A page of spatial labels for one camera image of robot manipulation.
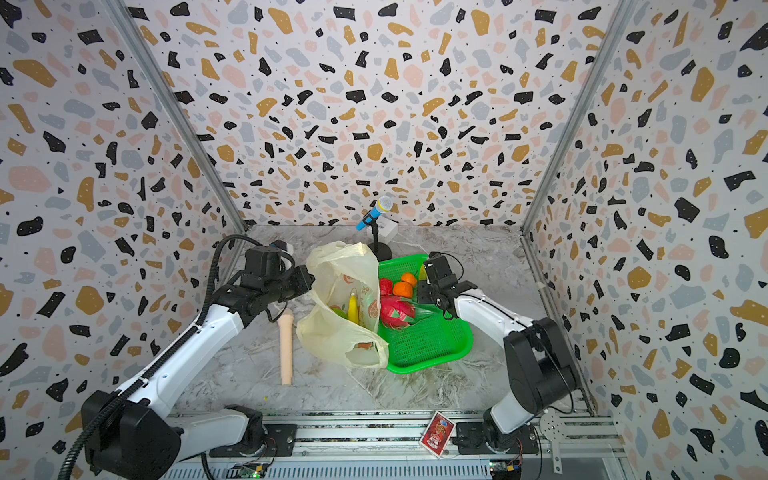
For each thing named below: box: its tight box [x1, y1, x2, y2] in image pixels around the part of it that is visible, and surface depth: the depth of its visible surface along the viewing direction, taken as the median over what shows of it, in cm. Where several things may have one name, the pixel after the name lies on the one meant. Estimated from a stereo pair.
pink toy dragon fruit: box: [380, 296, 433, 329], surface depth 90 cm
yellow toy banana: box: [348, 292, 359, 324], surface depth 97 cm
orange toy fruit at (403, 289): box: [392, 282, 413, 299], surface depth 98 cm
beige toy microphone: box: [278, 314, 295, 385], surface depth 89 cm
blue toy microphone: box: [356, 196, 393, 231], surface depth 94 cm
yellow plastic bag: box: [296, 241, 389, 368], surface depth 83 cm
